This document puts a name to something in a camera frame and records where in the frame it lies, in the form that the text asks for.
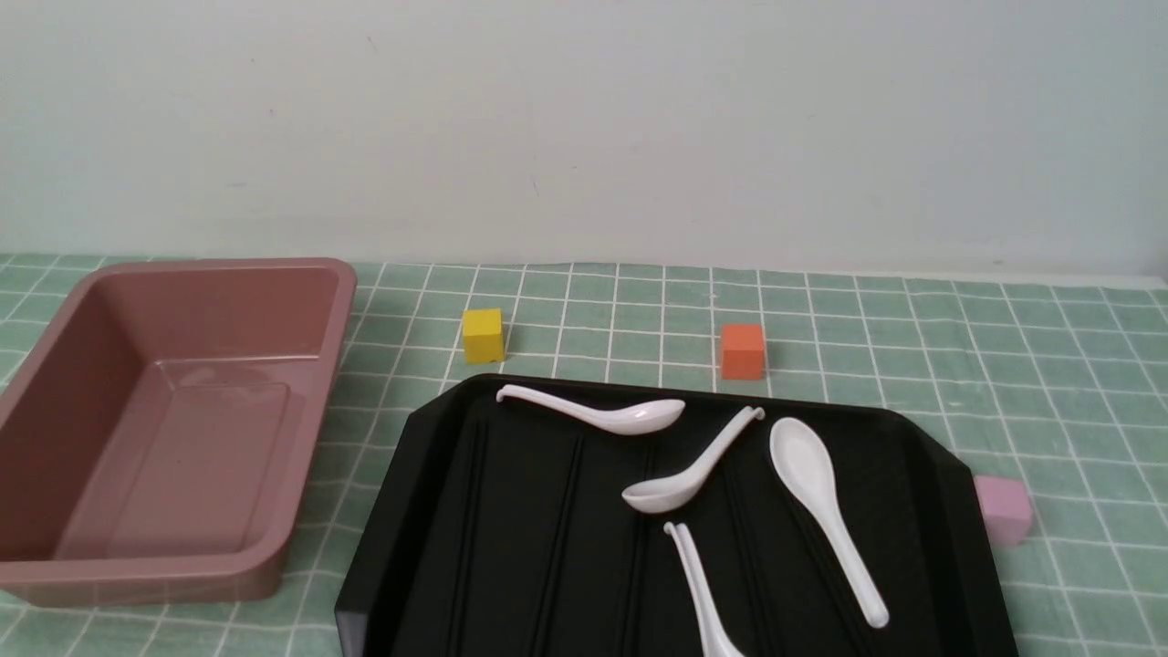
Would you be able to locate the white soup spoon bottom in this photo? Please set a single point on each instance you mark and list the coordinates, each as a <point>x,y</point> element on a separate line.
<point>714,638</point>

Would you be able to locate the green checkered tablecloth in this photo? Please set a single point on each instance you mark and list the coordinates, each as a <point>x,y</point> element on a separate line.
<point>1062,388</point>

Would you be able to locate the pink plastic bin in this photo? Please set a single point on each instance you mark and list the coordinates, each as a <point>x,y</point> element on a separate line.
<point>156,441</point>

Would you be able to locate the white soup spoon top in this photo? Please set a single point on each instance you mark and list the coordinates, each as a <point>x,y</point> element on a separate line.
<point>640,419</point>

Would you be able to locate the yellow cube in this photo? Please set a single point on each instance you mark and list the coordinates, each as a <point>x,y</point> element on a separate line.
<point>483,335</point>

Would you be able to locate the white soup spoon right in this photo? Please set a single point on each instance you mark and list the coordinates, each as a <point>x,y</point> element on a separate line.
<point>803,463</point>

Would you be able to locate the black chopstick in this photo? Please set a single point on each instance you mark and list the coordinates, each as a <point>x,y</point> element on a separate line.
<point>539,635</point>
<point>744,543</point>
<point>834,586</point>
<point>627,634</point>
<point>464,562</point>

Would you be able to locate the white soup spoon middle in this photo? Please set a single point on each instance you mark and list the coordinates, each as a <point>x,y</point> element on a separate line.
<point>670,493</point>

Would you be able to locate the pink cube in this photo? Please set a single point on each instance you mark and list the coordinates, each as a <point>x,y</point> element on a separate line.
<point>1005,508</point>

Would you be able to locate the black plastic tray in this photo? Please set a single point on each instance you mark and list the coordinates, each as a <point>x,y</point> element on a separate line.
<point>910,505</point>

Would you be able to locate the white soup spoon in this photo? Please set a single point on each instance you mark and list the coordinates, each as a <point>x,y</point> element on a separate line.
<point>803,463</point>
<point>670,493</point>
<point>640,419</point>
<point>714,638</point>

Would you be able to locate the black chopstick in tray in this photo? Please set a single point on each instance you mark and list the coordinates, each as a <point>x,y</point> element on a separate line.
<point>834,586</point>
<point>744,543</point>
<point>627,634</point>

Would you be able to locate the orange cube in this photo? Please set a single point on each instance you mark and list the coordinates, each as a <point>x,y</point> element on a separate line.
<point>742,351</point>

